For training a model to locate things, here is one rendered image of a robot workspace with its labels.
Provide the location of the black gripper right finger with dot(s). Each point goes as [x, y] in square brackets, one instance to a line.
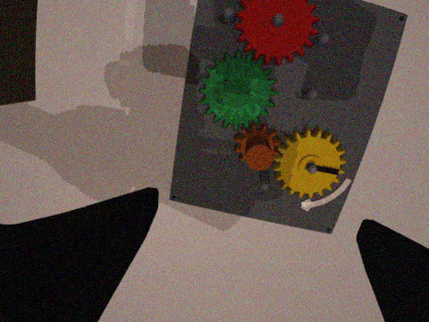
[398, 270]

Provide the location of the white curved arrow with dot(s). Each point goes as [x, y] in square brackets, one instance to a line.
[306, 204]

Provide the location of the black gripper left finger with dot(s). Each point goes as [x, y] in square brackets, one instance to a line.
[66, 267]

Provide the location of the yellow gear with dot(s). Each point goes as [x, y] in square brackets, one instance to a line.
[321, 151]

